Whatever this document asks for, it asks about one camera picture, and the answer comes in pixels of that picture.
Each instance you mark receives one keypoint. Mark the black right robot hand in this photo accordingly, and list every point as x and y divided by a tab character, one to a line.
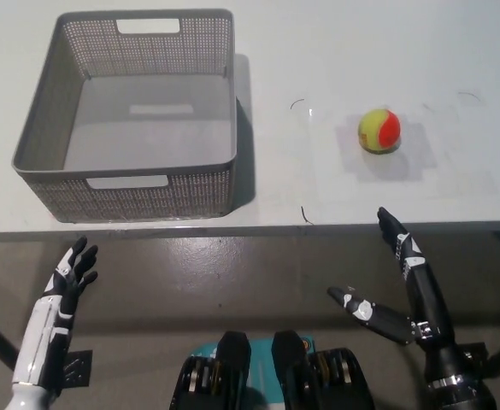
425	290

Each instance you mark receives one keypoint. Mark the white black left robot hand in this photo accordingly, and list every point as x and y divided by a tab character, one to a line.
44	329

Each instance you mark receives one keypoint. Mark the yellow and orange tennis ball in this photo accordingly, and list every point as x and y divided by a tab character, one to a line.
378	130

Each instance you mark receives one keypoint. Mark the grey perforated plastic basket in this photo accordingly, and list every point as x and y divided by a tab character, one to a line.
147	128

